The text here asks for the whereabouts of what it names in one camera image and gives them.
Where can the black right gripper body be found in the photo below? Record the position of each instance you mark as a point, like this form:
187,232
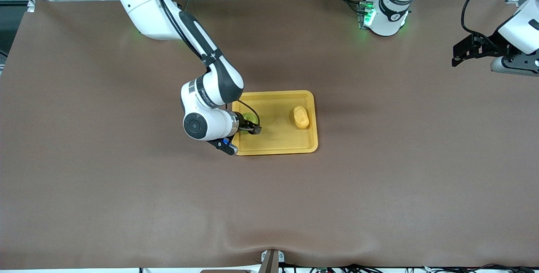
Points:
243,122

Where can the yellow potato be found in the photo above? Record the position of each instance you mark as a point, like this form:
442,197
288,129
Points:
301,117

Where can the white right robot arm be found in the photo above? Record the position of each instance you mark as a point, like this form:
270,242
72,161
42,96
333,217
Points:
143,3

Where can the large table cover mat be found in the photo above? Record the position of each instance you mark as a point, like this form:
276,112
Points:
168,201

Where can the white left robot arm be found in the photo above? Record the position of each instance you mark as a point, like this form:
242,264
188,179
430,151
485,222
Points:
389,16

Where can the yellow rectangular plastic tray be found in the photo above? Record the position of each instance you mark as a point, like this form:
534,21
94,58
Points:
278,138

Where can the green apple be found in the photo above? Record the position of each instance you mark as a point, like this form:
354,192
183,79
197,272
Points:
249,118

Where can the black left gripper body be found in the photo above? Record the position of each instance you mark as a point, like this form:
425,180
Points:
487,46

